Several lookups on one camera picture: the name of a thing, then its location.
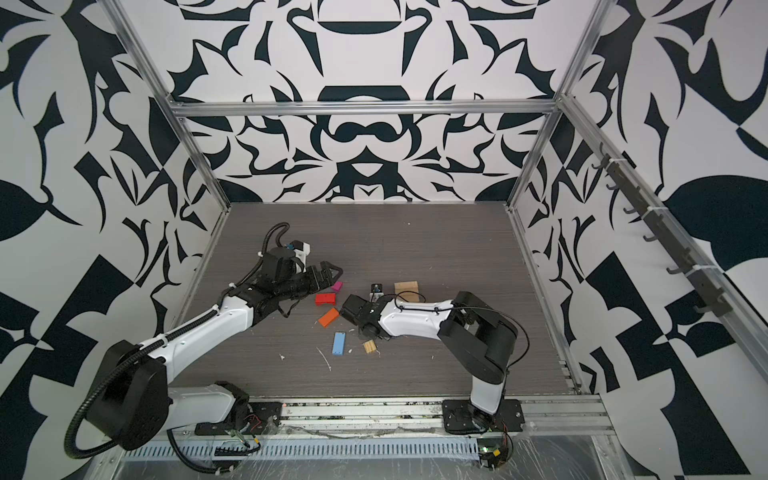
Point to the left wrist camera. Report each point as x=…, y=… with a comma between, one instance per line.
x=301, y=249

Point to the small natural wood block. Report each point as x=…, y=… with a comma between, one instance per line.
x=370, y=346

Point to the light blue block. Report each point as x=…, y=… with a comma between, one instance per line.
x=338, y=346

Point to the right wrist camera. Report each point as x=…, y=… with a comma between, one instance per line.
x=376, y=292

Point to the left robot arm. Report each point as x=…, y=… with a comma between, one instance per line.
x=132, y=398

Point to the black wall hook rack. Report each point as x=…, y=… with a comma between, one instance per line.
x=664, y=230

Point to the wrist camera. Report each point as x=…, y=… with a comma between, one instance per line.
x=376, y=292
x=301, y=249

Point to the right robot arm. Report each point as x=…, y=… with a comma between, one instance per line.
x=479, y=337

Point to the green circuit board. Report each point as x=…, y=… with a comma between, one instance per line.
x=493, y=453

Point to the orange rectangular block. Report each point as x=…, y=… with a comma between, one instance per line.
x=329, y=317

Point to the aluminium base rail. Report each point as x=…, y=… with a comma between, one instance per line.
x=341, y=418

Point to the white slotted cable duct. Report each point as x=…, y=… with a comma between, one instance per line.
x=337, y=449

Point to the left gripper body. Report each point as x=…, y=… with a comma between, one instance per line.
x=298, y=287

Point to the red rectangular block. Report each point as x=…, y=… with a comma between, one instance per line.
x=326, y=299

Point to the natural wood long block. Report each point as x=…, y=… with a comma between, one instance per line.
x=406, y=286

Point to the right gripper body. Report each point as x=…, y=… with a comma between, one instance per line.
x=363, y=331

